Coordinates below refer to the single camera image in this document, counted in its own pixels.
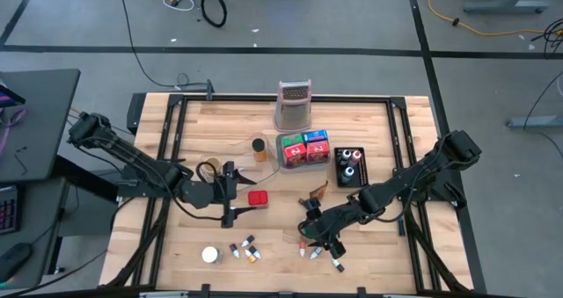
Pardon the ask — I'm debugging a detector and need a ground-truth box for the red Froot Loops box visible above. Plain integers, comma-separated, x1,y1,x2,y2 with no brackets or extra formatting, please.
283,142,308,167
305,139,331,164

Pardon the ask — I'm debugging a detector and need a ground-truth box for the black bottle tray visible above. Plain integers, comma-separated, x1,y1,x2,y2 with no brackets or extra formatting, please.
333,146,369,188

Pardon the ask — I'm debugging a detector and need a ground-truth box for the blue Rice Krispies box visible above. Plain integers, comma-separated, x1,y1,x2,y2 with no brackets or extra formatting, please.
302,128,329,143

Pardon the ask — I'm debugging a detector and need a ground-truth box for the purple strap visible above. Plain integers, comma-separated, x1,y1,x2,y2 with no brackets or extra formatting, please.
0,107,28,156

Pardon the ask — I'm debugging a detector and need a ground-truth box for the white round lid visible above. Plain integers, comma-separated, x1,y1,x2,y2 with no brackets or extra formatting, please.
201,245,224,265

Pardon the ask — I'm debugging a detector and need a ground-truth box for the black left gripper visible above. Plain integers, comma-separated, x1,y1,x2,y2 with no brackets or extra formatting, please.
212,160,259,229

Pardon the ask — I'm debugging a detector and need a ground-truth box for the grey desk foot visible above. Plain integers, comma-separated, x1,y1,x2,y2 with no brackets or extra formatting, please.
505,114,563,129

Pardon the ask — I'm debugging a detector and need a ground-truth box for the black keyboard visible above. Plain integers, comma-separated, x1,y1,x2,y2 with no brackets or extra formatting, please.
0,184,19,236

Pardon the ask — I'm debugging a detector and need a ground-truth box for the black coiled cable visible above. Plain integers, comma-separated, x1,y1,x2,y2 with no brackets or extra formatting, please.
200,0,229,29

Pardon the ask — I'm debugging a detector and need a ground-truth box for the black floor cable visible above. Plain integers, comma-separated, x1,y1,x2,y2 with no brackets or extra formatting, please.
118,0,208,91

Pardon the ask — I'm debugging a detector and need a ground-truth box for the taco seasoning packet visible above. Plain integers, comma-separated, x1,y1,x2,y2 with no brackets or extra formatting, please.
309,179,330,201

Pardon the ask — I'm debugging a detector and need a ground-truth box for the grey plastic bin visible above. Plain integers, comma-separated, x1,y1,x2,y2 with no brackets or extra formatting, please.
274,130,333,174

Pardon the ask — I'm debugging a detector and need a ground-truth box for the black side bracket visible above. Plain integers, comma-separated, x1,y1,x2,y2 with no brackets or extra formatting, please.
126,91,148,135

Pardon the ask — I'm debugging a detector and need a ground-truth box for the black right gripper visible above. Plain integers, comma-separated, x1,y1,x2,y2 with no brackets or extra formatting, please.
300,195,366,259

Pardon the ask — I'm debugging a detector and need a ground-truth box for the orange spice bottle black lid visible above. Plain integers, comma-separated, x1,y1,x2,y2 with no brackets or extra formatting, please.
252,138,268,163

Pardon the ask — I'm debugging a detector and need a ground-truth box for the black desk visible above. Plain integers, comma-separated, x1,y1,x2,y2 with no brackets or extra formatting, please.
0,68,82,184

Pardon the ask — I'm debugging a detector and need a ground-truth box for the black table frame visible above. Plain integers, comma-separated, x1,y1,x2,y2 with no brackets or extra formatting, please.
103,92,474,294

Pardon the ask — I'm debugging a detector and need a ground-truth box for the pink steel box grater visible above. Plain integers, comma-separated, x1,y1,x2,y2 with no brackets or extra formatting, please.
273,78,314,134

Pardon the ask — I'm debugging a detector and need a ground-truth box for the yellow extension cable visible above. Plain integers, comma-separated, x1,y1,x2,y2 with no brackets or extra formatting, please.
428,0,549,38

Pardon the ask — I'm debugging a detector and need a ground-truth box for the black cable bundle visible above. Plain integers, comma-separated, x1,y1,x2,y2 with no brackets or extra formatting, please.
530,18,563,60

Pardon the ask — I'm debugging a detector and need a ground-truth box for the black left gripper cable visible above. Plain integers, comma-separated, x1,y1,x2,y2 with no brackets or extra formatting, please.
173,158,228,222

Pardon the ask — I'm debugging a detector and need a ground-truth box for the green Apple Jacks box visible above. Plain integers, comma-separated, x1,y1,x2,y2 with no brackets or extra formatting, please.
281,133,304,148

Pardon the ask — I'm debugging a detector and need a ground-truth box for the laptop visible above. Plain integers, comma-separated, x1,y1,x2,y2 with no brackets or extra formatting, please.
0,78,26,109

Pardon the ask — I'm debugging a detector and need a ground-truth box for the clear plastic bin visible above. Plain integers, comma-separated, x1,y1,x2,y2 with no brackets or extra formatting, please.
200,133,282,193

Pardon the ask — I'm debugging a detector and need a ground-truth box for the black computer mouse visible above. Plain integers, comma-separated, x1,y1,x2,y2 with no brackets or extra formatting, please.
0,242,33,284

